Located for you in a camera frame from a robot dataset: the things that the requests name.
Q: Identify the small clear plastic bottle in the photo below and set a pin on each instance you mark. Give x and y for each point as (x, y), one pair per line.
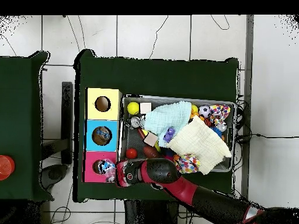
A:
(107, 167)

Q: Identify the colourful polka-dot cloth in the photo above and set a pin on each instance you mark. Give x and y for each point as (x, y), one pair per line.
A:
(189, 163)

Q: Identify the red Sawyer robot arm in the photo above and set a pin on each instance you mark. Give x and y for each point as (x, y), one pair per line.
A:
(187, 186)

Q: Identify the clear mesh bin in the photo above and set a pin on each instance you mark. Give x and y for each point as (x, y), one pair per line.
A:
(128, 140)

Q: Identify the wooden box with three holes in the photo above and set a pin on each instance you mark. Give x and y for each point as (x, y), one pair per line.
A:
(112, 116)

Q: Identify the red ball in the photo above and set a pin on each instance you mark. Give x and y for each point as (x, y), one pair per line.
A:
(131, 153)

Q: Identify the brown toy football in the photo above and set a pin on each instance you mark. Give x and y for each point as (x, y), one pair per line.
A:
(149, 150)

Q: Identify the large wooden cube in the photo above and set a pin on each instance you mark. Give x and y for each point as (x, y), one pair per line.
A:
(150, 138)

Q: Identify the black soda can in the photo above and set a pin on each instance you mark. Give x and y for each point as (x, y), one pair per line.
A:
(135, 122)

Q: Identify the yellow smiley ball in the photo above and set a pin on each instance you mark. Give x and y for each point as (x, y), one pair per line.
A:
(133, 108)

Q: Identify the mint green muslin cloth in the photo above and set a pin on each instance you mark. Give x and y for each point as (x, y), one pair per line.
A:
(163, 119)

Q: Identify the small wooden cube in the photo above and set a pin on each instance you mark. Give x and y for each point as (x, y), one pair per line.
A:
(145, 108)

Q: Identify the black chair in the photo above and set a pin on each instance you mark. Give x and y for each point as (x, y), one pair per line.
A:
(67, 121)

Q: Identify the pale yellow muslin cloth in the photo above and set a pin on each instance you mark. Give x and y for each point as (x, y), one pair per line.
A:
(198, 140)

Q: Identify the black and white soccer ball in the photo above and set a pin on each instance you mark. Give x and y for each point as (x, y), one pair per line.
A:
(204, 111)

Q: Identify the red plastic cup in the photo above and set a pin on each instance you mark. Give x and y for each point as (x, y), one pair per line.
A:
(6, 167)

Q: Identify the green cloth side table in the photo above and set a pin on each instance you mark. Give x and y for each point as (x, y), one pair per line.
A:
(23, 102)

